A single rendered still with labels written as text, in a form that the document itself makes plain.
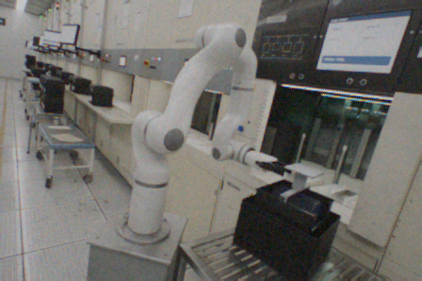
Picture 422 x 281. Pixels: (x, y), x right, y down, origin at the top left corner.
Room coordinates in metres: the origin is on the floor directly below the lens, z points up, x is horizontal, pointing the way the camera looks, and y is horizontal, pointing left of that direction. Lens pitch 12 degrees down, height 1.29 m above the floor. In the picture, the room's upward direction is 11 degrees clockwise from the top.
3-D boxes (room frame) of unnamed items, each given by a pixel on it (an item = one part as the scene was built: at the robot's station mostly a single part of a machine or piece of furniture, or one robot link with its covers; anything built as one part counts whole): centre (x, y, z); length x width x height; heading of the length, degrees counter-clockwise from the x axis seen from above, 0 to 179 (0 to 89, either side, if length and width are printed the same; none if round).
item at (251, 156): (0.94, -0.23, 1.06); 0.11 x 0.10 x 0.07; 49
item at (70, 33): (3.54, 1.95, 1.59); 0.50 x 0.41 x 0.36; 130
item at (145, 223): (0.80, 0.16, 0.85); 0.19 x 0.19 x 0.18
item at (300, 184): (0.83, -0.36, 0.93); 0.24 x 0.20 x 0.32; 140
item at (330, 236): (0.83, -0.36, 0.85); 0.28 x 0.28 x 0.17; 50
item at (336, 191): (1.22, -0.78, 0.89); 0.22 x 0.21 x 0.04; 130
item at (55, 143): (2.77, 1.63, 0.24); 0.97 x 0.52 x 0.48; 43
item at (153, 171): (0.82, 0.18, 1.07); 0.19 x 0.12 x 0.24; 40
